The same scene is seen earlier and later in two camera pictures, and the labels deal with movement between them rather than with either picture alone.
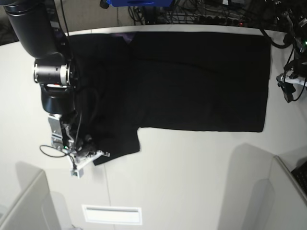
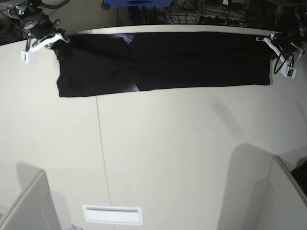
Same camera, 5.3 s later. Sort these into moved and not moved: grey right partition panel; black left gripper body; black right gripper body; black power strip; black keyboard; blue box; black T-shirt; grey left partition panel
Moved: black left gripper body; black right gripper body; black T-shirt
Not moved: black power strip; grey left partition panel; black keyboard; blue box; grey right partition panel
